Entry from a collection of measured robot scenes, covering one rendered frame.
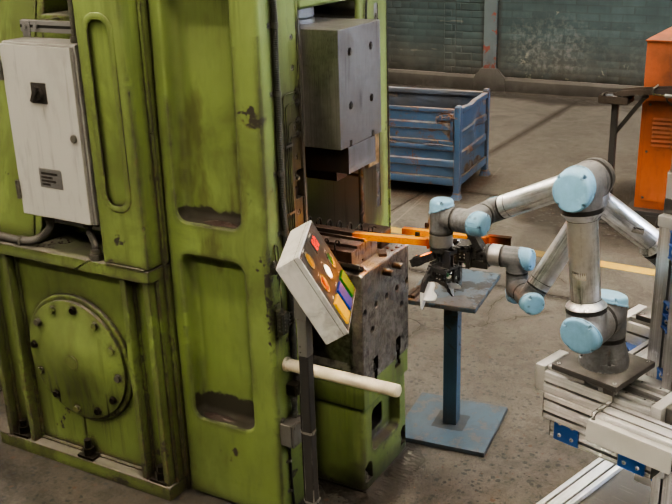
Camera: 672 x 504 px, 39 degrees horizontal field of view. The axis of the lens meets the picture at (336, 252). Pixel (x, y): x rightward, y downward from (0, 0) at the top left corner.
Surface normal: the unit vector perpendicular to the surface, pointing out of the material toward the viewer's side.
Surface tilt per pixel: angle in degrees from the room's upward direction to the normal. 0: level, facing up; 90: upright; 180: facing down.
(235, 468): 90
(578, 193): 82
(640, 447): 90
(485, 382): 0
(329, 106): 90
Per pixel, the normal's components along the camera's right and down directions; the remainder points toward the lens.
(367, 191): 0.87, 0.15
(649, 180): -0.51, 0.32
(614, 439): -0.72, 0.26
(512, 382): -0.03, -0.94
